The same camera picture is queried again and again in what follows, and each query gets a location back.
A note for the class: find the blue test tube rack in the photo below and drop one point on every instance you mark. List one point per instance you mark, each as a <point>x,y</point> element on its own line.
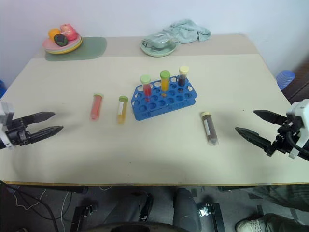
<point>166,104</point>

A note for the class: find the dark tube with yellow cap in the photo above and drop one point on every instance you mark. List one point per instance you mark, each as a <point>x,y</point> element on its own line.
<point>183,76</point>

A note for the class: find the orange toy fruit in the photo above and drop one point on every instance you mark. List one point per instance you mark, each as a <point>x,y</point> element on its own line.
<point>53,32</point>

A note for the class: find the black stand base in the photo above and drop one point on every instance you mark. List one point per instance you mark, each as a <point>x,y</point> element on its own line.
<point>83,216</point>
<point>212,216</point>

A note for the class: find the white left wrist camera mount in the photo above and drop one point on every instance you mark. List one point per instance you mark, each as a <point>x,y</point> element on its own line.
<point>6,110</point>

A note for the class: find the pale green towel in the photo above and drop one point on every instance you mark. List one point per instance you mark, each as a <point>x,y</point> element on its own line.
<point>188,31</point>

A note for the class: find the dark green toy fruit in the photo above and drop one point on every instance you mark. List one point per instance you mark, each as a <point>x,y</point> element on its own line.
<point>60,39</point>

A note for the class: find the pink toy fruit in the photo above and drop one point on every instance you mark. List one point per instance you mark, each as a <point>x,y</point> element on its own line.
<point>68,31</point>

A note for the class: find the white sneaker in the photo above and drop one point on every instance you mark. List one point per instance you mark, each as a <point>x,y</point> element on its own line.
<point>249,226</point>

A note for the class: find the grey rounded leg shape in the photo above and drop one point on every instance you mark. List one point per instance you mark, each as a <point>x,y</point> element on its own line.
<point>187,210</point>

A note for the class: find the pale green bowl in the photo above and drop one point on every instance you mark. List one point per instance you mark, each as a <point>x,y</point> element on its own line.
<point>158,41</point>

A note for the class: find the brown tube with beige cap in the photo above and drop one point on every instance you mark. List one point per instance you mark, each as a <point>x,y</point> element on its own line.
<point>209,128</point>

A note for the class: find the dark brown furniture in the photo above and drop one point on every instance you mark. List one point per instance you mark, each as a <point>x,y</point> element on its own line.
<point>298,82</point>

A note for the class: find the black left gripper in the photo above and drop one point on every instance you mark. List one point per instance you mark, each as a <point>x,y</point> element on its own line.
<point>17,133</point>

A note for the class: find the orange tube with green cap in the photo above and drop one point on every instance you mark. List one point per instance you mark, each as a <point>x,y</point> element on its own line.
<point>165,81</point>
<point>122,110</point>

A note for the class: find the blue stacked cups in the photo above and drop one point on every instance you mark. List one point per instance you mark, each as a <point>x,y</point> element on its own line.
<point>285,79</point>

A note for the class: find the yellow plate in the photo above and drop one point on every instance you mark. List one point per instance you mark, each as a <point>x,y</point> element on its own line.
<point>74,47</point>

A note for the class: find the green trouser leg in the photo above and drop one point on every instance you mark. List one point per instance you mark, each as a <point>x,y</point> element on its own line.
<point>282,205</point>

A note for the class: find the green placemat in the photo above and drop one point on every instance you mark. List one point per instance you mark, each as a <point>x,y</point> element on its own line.
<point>94,47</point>

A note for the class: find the red tube with green cap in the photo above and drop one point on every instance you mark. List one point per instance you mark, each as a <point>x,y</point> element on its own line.
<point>96,107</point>
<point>146,88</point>

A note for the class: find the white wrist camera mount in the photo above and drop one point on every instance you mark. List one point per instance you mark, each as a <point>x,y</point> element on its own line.
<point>299,113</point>
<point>6,110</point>

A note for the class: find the beige table cover sheet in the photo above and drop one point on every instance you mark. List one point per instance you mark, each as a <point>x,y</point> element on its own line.
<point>154,149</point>

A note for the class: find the blue container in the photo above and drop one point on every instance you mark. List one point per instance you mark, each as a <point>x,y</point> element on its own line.
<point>2,88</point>

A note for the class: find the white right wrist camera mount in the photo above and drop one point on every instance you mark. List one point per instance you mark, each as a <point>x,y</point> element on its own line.
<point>299,113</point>

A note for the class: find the pink plate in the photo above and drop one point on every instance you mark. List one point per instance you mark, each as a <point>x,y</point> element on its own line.
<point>50,44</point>

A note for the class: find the pale green plate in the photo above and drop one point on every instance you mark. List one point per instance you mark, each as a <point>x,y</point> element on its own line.
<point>157,52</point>

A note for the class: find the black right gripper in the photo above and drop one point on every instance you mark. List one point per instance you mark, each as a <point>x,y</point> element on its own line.
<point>286,135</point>

